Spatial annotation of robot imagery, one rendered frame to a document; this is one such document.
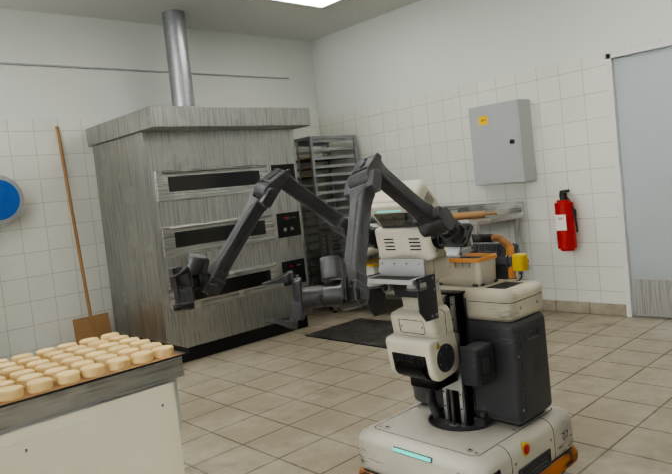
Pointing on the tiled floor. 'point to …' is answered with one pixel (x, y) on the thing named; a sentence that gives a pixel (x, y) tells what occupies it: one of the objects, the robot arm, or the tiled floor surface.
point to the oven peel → (88, 326)
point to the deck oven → (198, 220)
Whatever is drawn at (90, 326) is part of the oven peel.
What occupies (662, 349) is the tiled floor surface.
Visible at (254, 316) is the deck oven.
